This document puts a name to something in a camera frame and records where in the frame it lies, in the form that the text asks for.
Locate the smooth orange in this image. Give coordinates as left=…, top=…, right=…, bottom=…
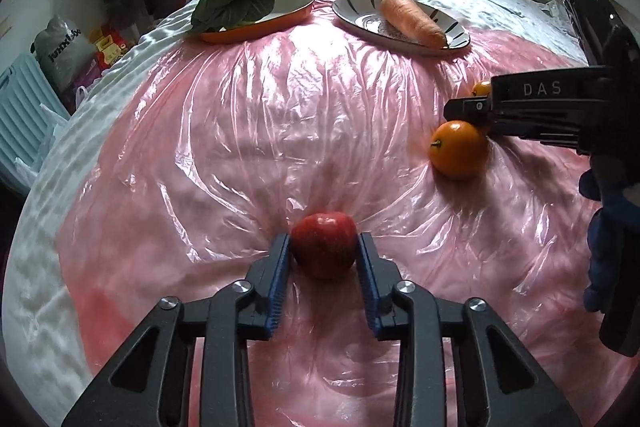
left=471, top=80, right=491, bottom=96
left=428, top=120, right=489, bottom=181

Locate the red apple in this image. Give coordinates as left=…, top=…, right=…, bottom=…
left=288, top=211, right=358, bottom=282

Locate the blue gloved right hand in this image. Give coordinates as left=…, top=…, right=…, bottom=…
left=578, top=166, right=639, bottom=312

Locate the white bed sheet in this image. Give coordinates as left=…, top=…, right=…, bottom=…
left=2, top=0, right=586, bottom=426

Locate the carrot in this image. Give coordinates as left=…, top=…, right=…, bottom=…
left=380, top=0, right=447, bottom=49

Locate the white striped plate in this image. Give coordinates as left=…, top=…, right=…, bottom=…
left=332, top=0, right=471, bottom=56

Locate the pink plastic sheet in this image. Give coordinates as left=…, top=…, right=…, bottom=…
left=56, top=0, right=636, bottom=426

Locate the orange plate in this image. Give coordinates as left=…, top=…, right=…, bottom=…
left=198, top=0, right=314, bottom=44

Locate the light blue suitcase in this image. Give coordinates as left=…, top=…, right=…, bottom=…
left=0, top=53, right=70, bottom=195

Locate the yellow snack box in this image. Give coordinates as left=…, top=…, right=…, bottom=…
left=89, top=24, right=129, bottom=70

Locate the grey drawstring bag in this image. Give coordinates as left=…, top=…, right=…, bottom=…
left=32, top=15, right=96, bottom=93

